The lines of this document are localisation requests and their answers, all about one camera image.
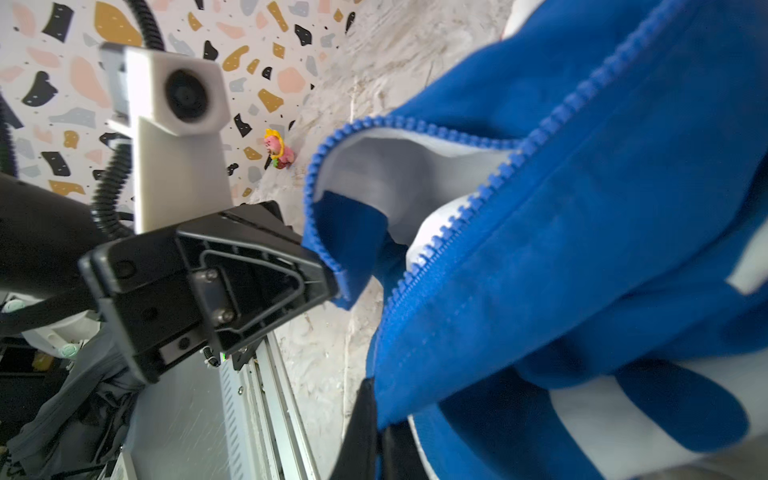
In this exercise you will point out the pink yellow small toy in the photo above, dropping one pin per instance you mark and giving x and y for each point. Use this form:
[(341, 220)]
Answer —
[(280, 156)]

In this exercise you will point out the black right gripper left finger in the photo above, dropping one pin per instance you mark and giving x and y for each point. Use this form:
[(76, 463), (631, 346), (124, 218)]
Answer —
[(358, 454)]

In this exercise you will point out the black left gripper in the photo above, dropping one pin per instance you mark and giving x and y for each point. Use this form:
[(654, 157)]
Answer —
[(222, 281)]

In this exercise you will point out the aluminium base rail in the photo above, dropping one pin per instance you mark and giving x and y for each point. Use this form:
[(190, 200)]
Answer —
[(265, 435)]

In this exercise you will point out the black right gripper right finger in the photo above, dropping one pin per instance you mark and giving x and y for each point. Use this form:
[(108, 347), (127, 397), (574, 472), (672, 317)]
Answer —
[(401, 459)]

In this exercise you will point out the blue red white jacket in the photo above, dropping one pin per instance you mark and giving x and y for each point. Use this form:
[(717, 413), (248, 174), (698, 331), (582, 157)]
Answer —
[(570, 229)]

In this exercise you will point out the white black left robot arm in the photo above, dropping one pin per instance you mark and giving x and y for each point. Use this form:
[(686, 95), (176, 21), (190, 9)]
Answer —
[(43, 238)]

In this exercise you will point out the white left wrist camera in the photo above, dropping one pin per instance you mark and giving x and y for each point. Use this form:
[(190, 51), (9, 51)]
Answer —
[(173, 108)]

